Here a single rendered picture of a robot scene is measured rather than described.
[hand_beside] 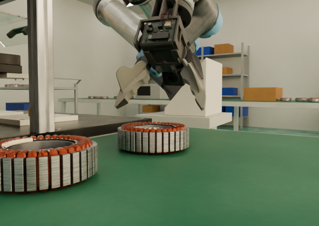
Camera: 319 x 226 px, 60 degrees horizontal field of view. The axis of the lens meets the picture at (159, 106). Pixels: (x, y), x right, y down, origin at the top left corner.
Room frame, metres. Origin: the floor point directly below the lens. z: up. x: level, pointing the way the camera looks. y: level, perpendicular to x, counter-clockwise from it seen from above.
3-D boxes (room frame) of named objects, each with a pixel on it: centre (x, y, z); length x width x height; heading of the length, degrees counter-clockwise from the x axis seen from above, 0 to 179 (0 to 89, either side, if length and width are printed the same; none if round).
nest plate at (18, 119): (0.67, 0.31, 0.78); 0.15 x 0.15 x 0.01; 57
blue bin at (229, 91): (6.84, -1.70, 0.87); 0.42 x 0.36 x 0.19; 148
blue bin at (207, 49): (7.18, -1.19, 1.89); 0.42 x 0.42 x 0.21; 55
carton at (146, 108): (8.14, 0.24, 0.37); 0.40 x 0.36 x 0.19; 147
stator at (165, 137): (0.43, 0.01, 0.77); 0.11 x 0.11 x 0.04
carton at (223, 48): (6.92, -1.60, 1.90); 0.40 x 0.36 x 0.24; 148
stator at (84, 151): (0.28, 0.12, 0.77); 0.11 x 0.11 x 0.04
